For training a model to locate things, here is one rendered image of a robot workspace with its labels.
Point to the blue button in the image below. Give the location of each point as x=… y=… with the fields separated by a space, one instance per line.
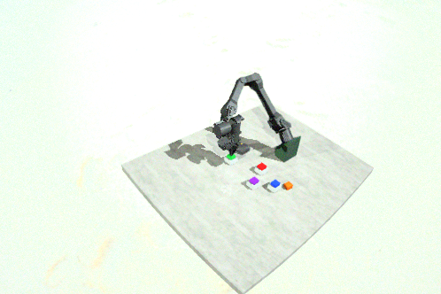
x=274 y=186

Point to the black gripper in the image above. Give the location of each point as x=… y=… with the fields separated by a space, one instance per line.
x=240 y=148

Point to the small orange block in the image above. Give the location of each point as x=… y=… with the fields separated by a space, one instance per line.
x=287 y=186

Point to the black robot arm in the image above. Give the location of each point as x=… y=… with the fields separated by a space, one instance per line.
x=228 y=124

